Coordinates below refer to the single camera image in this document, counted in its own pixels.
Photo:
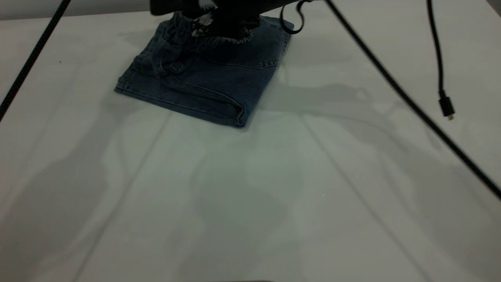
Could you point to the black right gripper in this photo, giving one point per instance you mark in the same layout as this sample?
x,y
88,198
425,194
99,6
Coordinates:
x,y
242,6

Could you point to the blue denim jeans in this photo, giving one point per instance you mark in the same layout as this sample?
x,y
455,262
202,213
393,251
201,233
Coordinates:
x,y
211,86

